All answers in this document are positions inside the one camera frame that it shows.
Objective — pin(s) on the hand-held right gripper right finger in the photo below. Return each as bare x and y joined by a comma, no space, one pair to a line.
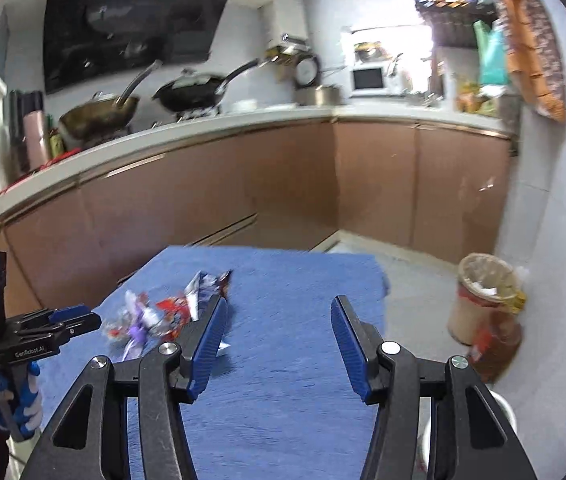
350,355

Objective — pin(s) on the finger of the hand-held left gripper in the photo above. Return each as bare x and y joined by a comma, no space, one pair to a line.
70,313
82,326

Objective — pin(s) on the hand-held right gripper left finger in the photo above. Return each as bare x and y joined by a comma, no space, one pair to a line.
208,345

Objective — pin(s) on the dark red snack bag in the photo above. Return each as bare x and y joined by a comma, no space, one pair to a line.
205,287

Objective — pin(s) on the bin with brown bag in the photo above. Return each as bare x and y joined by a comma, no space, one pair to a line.
483,320

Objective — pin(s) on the person's left hand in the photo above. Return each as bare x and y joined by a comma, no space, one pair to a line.
30,400

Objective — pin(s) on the small white paper scrap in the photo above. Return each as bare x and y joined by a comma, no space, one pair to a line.
222,348

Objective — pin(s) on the clear crumpled candy wrapper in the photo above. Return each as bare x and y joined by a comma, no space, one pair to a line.
113,327

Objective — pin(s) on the purple snack wrapper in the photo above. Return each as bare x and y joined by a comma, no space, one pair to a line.
140,317

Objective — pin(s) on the blue fluffy towel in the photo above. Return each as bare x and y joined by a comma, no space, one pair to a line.
283,285

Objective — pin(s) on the red strip on counter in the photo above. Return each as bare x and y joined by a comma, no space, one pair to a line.
38,170

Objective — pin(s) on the brown kitchen base cabinets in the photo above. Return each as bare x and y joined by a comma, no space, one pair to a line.
213,180

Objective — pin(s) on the pink thermos bottle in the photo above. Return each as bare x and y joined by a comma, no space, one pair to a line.
38,140

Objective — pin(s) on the brass coloured wok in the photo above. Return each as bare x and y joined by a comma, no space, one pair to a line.
95,117

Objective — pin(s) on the black gas stove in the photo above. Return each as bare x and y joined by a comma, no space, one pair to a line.
198,114

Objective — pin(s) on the black wok with lid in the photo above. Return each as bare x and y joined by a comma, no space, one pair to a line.
188,91

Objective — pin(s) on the steel cooking pot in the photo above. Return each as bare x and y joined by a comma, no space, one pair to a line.
319,95

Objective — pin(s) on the white microwave oven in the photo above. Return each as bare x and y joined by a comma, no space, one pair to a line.
373,79

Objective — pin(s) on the yellow food packets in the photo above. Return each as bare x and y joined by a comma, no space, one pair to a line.
475,100

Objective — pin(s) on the round pot lid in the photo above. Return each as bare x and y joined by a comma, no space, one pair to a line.
307,71

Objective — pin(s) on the black range hood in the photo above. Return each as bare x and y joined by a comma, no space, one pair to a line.
133,20

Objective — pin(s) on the white microwave rack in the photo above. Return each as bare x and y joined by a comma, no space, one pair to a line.
388,40

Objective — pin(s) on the green plastic bag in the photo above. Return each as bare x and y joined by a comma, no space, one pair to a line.
492,57

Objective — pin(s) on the white water heater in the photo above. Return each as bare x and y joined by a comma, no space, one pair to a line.
290,17

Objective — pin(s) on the orange patterned cloth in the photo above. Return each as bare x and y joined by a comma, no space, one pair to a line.
533,50

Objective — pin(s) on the dark wall shelf with goods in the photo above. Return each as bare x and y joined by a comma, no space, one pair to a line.
453,5

